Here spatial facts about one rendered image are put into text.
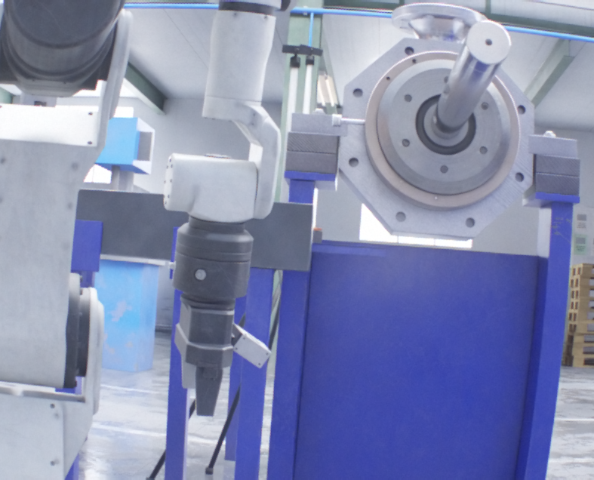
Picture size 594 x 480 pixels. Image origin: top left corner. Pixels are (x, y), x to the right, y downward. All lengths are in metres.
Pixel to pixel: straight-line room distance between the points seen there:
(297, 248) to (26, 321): 1.09
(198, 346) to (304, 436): 1.43
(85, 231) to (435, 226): 0.82
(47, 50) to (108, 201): 1.30
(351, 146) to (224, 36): 1.32
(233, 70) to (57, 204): 0.25
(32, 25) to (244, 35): 0.31
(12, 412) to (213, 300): 0.28
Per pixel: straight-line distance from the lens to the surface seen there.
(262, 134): 1.15
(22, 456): 1.16
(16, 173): 1.14
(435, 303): 2.54
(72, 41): 0.92
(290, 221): 2.15
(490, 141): 2.30
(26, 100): 1.77
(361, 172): 2.43
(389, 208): 2.42
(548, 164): 2.46
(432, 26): 2.54
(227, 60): 1.14
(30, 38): 0.92
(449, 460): 2.58
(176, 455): 2.59
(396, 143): 2.28
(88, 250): 2.20
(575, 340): 12.43
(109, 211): 2.21
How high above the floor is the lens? 0.68
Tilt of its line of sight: 3 degrees up
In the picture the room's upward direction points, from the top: 5 degrees clockwise
